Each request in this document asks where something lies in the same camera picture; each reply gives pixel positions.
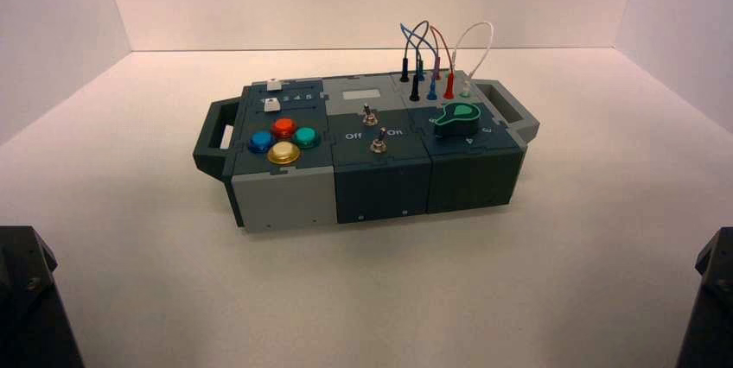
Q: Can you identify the grey rectangular display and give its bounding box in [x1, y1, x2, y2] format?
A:
[342, 88, 382, 102]

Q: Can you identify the white jumper cable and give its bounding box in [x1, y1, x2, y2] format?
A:
[450, 21, 494, 98]

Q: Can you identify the blue jumper cable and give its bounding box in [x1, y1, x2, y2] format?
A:
[398, 22, 439, 102]

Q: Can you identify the green-topped rotary knob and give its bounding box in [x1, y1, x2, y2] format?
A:
[432, 102, 485, 139]

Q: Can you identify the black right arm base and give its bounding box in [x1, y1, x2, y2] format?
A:
[675, 226, 733, 368]

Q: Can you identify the blue round push button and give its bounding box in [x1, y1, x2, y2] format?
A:
[247, 130, 276, 154]

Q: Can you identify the black jumper cable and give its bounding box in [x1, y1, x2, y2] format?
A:
[398, 20, 430, 103]

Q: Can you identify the red round push button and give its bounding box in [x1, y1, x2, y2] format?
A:
[271, 117, 299, 139]

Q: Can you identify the red jumper cable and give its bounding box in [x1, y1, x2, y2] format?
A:
[429, 25, 457, 100]

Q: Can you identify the green round push button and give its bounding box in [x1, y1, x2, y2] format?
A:
[293, 126, 322, 150]

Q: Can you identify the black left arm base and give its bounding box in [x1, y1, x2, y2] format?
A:
[0, 225, 86, 368]

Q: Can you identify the grey and teal task box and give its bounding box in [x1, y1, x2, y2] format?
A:
[192, 70, 541, 234]

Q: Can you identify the yellow round push button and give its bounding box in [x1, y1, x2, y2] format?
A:
[266, 141, 302, 167]

